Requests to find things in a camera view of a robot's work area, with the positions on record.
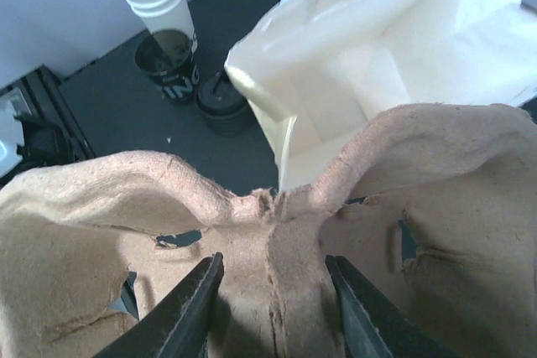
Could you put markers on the beige paper bag with handles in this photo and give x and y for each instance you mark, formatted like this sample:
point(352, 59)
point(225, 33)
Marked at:
point(316, 71)

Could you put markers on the brown cardboard cup carrier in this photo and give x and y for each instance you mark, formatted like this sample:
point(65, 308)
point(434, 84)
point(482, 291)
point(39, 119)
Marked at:
point(435, 204)

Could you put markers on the stack of black cup lids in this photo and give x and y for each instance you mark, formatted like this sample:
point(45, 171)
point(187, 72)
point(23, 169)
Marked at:
point(223, 108)

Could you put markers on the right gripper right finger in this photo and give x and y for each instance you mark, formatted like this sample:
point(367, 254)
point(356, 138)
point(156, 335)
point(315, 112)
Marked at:
point(371, 325)

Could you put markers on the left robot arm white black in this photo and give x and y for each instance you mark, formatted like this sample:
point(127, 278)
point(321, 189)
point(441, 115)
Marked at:
point(38, 129)

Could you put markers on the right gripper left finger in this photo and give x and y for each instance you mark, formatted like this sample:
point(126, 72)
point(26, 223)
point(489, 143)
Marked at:
point(180, 323)

